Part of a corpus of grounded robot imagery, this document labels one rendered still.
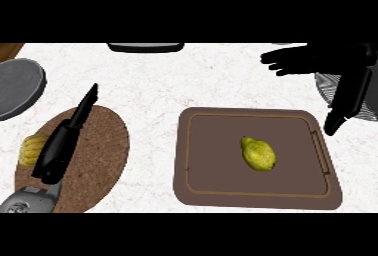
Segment grey wire tiered basket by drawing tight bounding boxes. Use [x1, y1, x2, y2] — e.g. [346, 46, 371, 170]
[313, 71, 378, 123]

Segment yellow-green pear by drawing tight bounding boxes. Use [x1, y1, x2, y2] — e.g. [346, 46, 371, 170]
[239, 135, 279, 173]

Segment brown wooden object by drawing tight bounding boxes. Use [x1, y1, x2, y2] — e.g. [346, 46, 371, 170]
[0, 42, 25, 63]

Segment dark flat appliance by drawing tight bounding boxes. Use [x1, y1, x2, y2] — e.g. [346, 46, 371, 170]
[106, 42, 186, 54]

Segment brown rectangular tray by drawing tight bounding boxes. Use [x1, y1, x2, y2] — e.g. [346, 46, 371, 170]
[173, 106, 344, 211]

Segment grey round plate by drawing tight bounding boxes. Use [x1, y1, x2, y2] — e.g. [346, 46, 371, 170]
[0, 57, 49, 122]

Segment round cork placemat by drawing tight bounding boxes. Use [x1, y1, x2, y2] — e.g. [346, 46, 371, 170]
[13, 104, 132, 214]

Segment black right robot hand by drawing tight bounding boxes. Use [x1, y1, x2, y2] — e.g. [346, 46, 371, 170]
[259, 42, 378, 137]

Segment yellow ridged fruit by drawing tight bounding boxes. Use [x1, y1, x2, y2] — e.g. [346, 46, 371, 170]
[18, 133, 52, 168]

